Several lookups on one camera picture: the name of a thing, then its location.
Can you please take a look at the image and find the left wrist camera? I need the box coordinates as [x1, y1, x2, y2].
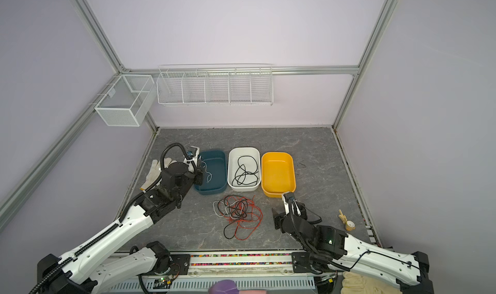
[183, 146, 200, 173]

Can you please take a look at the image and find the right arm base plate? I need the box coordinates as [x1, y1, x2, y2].
[291, 251, 331, 275]

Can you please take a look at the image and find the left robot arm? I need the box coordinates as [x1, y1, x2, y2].
[31, 143, 203, 293]

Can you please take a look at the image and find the small white mesh basket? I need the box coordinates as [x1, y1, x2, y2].
[95, 74, 157, 127]

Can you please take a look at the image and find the teal plastic bin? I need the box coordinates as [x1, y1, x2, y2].
[195, 150, 227, 196]

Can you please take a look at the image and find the white knit glove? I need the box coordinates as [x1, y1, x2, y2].
[140, 159, 161, 191]

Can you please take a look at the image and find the purple object at base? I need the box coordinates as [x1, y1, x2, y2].
[208, 279, 268, 294]

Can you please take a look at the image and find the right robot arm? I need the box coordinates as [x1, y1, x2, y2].
[272, 197, 434, 293]

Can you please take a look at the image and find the yellow plastic bin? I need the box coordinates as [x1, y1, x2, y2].
[261, 152, 297, 198]

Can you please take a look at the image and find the cream glove at base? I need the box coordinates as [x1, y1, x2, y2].
[340, 272, 402, 294]

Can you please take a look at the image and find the white plastic bin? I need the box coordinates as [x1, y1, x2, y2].
[227, 147, 262, 193]

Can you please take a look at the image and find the long white wire basket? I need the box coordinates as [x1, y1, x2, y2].
[156, 64, 274, 105]

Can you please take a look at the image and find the red cable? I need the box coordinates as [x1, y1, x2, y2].
[220, 195, 264, 241]

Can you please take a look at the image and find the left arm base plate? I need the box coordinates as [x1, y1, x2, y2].
[154, 253, 191, 276]

